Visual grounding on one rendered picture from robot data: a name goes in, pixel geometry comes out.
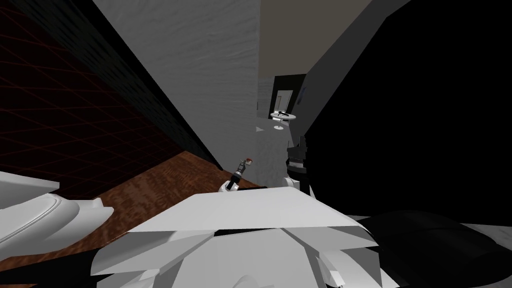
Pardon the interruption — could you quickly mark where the pale door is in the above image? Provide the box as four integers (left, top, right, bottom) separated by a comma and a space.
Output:
275, 89, 294, 115

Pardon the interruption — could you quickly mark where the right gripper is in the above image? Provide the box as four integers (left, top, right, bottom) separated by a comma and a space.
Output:
286, 135, 308, 161

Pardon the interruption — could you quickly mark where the white toilet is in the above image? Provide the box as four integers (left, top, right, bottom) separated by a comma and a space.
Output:
0, 170, 115, 262

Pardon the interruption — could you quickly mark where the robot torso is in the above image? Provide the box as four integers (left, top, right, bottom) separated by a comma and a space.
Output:
90, 185, 386, 288

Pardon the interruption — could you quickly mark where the white round table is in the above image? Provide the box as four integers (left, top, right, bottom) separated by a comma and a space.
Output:
269, 111, 297, 131

